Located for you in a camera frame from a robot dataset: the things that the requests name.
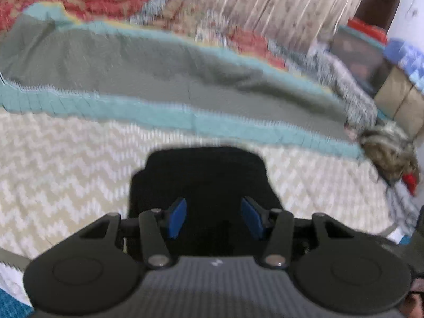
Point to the patchwork chevron bedspread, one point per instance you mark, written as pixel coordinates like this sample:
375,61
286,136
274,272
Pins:
82,145

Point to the cardboard box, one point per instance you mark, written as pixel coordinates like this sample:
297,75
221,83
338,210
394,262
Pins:
399,96

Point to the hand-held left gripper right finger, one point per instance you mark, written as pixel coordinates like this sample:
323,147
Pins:
251,218

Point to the dark wooden cabinet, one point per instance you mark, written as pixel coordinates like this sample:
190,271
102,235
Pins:
377,0

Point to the blue patterned cloth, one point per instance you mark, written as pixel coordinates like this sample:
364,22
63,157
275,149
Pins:
407,56

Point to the clear plastic storage box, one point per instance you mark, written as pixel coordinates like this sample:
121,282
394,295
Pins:
359,56

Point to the black pants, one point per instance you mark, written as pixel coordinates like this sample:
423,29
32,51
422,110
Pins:
205,179

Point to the brown furry cloth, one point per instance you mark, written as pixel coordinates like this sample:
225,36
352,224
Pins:
391,154

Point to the beige leaf print curtain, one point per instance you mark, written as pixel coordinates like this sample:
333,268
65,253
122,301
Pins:
265,0

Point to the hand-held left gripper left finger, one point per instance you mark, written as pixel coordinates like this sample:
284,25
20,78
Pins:
177,218

